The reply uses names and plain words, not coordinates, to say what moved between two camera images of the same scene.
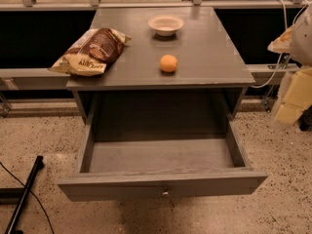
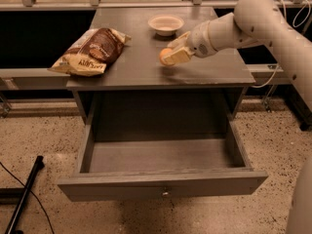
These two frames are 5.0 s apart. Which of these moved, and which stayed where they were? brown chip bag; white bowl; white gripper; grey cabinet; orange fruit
Moved: orange fruit; white gripper
Stayed: white bowl; grey cabinet; brown chip bag
